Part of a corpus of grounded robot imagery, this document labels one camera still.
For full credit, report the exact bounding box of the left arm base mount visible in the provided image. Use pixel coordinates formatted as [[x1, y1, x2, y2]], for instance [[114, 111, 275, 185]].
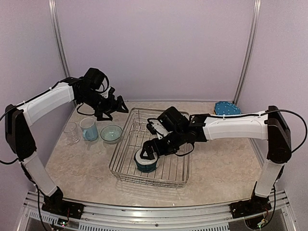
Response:
[[42, 191, 84, 219]]

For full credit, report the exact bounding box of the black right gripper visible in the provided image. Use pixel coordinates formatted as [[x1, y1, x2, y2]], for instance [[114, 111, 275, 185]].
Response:
[[140, 128, 185, 160]]

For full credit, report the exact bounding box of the left aluminium wall post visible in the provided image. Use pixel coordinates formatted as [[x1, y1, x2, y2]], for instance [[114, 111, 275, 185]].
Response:
[[48, 0, 70, 77]]

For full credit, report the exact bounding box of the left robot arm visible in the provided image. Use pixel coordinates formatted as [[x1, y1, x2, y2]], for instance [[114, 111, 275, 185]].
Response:
[[1, 68, 128, 214]]

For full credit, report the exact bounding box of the aluminium front rail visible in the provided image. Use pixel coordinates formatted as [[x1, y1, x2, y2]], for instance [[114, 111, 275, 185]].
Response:
[[14, 191, 298, 231]]

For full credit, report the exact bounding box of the grey green bowl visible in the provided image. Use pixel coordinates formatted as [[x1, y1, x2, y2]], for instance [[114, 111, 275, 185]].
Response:
[[100, 125, 122, 144]]

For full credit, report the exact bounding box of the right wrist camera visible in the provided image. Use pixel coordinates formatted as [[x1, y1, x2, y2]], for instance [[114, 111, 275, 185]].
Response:
[[146, 118, 170, 140]]

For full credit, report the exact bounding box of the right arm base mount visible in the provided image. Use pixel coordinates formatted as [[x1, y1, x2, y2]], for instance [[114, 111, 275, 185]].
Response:
[[230, 196, 272, 218]]

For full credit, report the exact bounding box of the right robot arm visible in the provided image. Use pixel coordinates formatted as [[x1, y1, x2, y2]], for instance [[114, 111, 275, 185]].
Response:
[[131, 112, 308, 213]]

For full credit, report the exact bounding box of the clear drinking glass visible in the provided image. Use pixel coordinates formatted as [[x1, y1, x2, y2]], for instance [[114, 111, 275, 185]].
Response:
[[63, 122, 80, 145]]

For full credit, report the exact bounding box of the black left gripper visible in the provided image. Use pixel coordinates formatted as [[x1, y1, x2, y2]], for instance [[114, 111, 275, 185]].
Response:
[[79, 89, 128, 121]]

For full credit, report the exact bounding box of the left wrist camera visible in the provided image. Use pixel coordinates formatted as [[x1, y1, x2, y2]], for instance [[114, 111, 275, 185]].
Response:
[[101, 86, 115, 99]]

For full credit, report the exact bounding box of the metal wire dish rack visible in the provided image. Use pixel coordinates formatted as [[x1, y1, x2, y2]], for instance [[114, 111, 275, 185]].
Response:
[[109, 107, 193, 188]]

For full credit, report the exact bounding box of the aluminium wall post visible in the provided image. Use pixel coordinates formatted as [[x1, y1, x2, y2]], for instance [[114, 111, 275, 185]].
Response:
[[233, 0, 262, 105], [48, 0, 70, 77]]

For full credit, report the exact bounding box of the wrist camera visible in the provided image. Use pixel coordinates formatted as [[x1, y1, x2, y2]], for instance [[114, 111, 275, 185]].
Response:
[[146, 118, 170, 140], [101, 86, 115, 99]]

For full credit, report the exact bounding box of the right aluminium wall post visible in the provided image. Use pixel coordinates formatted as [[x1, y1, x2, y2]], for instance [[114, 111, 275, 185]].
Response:
[[233, 0, 262, 105]]

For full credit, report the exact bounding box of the dark teal bowl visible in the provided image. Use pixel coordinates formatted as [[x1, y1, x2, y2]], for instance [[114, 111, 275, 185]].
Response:
[[134, 149, 159, 173]]

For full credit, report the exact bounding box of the light blue faceted mug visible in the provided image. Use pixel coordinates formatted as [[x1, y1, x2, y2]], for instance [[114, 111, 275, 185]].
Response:
[[79, 117, 98, 141]]

